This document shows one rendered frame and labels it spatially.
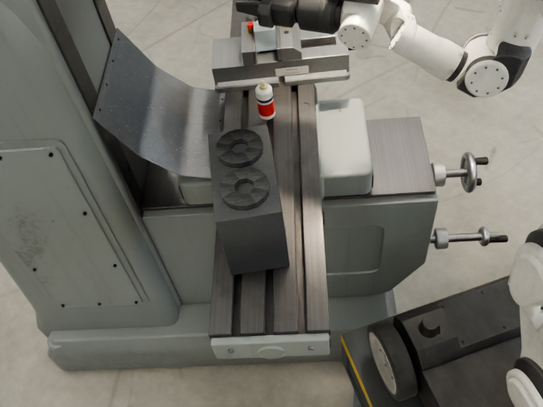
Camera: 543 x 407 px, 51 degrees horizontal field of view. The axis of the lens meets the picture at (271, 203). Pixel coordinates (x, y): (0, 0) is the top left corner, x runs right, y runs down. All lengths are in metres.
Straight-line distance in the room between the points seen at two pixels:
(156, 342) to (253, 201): 1.07
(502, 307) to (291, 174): 0.62
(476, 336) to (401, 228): 0.35
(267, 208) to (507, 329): 0.74
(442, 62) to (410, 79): 1.75
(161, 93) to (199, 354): 0.90
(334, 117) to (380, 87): 1.33
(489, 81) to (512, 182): 1.41
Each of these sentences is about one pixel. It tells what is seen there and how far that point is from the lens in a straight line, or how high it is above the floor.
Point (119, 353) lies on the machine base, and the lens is 2.05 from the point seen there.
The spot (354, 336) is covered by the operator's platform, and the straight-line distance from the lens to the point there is 1.66.
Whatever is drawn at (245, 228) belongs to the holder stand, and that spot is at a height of 1.08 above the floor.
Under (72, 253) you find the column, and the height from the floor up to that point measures 0.65.
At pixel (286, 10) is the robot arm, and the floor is 1.25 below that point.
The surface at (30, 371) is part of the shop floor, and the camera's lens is 2.32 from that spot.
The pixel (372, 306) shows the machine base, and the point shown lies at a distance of 1.93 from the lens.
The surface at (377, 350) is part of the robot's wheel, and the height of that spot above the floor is 0.45.
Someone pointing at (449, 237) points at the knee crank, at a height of 0.52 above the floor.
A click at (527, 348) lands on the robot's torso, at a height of 0.74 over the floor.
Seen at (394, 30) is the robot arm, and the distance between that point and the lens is 1.22.
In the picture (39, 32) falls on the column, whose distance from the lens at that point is 1.18.
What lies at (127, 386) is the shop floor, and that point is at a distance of 2.15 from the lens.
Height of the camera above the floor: 1.92
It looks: 52 degrees down
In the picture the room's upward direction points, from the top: 9 degrees counter-clockwise
